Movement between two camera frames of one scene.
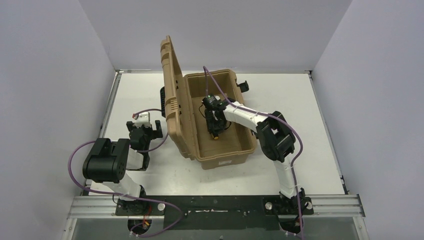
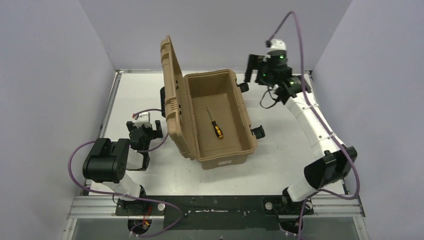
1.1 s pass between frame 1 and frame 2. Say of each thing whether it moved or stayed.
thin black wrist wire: moved
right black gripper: moved
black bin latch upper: stayed
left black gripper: stayed
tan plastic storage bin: stayed
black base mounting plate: stayed
